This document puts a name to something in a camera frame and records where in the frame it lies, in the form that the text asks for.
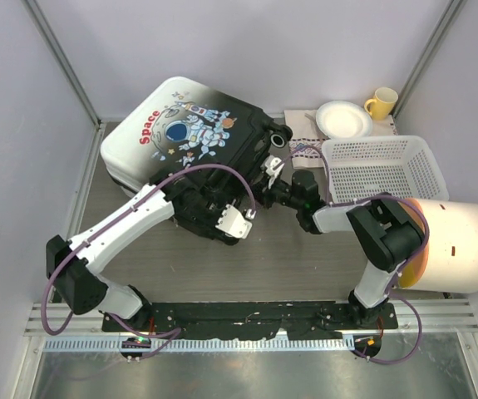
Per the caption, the aluminium rail frame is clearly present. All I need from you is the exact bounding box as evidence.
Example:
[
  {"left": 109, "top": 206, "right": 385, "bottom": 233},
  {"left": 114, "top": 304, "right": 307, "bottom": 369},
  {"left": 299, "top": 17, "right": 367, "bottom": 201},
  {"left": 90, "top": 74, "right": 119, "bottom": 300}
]
[{"left": 47, "top": 299, "right": 478, "bottom": 341}]

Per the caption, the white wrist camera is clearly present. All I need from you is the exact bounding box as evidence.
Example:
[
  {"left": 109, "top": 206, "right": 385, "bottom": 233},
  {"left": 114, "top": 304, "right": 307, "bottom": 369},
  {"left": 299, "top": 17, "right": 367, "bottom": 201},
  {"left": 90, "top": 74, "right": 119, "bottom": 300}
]
[
  {"left": 262, "top": 155, "right": 284, "bottom": 189},
  {"left": 215, "top": 204, "right": 253, "bottom": 239}
]

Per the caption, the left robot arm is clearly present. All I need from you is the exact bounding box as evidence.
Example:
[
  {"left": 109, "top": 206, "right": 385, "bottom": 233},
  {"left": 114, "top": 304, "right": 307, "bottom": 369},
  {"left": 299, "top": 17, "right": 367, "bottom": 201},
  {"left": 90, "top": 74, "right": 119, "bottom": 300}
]
[{"left": 42, "top": 181, "right": 224, "bottom": 332}]

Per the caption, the white plastic mesh basket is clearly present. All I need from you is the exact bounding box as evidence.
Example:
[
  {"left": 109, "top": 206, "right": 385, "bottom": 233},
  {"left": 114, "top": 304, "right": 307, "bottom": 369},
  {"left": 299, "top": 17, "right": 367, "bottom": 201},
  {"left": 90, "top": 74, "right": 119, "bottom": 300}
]
[{"left": 322, "top": 135, "right": 449, "bottom": 203}]

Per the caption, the white slotted cable duct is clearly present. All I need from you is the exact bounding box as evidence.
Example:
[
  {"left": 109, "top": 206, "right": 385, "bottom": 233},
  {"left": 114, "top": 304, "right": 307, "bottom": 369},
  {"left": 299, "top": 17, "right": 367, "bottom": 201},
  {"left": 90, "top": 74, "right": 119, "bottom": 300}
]
[{"left": 43, "top": 332, "right": 354, "bottom": 353}]

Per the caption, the black white space suitcase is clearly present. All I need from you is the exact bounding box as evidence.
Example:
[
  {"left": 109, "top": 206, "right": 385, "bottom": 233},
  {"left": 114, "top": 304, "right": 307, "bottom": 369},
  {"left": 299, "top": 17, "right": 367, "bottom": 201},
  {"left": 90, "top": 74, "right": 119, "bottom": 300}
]
[{"left": 101, "top": 76, "right": 293, "bottom": 207}]

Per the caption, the patterned cloth napkin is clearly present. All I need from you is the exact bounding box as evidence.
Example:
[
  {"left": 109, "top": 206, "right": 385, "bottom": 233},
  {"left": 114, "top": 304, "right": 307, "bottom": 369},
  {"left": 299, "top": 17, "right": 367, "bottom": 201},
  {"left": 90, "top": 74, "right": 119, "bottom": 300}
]
[{"left": 283, "top": 110, "right": 328, "bottom": 169}]

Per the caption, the yellow mug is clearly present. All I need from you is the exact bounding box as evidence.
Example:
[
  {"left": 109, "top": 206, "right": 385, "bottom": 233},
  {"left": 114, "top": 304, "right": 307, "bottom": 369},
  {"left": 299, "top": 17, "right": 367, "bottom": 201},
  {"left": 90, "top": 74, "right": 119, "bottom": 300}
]
[{"left": 364, "top": 86, "right": 398, "bottom": 121}]

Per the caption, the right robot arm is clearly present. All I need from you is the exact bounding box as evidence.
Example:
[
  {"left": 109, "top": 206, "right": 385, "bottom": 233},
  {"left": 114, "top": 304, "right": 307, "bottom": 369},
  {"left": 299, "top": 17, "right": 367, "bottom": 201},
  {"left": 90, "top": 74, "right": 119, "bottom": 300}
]
[{"left": 253, "top": 170, "right": 430, "bottom": 328}]

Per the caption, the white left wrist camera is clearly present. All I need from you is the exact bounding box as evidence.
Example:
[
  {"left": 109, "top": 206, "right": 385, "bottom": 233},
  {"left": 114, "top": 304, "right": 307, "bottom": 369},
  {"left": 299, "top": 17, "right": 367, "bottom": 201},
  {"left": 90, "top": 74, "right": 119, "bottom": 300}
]
[{"left": 215, "top": 204, "right": 253, "bottom": 239}]

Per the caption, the white round plate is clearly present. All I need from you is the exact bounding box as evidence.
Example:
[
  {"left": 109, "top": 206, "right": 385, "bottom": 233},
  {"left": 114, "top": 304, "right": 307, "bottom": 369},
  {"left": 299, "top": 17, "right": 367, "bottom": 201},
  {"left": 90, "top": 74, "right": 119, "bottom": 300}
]
[{"left": 315, "top": 101, "right": 373, "bottom": 140}]

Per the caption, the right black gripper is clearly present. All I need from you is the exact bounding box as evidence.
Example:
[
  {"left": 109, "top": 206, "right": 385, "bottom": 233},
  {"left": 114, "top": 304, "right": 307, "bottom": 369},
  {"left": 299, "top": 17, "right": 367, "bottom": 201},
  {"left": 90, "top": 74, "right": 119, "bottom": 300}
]
[{"left": 247, "top": 172, "right": 304, "bottom": 210}]

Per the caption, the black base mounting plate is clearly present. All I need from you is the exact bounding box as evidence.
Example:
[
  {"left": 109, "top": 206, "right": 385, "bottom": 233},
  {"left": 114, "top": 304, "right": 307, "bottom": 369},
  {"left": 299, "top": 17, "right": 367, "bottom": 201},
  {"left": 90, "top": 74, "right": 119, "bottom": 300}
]
[{"left": 101, "top": 299, "right": 400, "bottom": 342}]

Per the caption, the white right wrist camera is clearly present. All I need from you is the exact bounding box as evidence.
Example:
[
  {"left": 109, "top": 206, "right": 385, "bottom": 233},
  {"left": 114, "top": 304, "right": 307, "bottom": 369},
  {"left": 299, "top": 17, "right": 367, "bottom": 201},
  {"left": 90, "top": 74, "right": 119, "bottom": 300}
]
[{"left": 262, "top": 155, "right": 284, "bottom": 189}]

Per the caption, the white cylindrical bin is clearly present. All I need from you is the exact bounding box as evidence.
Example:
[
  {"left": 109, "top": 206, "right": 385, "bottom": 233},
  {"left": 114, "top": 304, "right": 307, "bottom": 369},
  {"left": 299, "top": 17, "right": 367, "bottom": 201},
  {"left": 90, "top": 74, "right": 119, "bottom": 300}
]
[{"left": 398, "top": 198, "right": 478, "bottom": 294}]

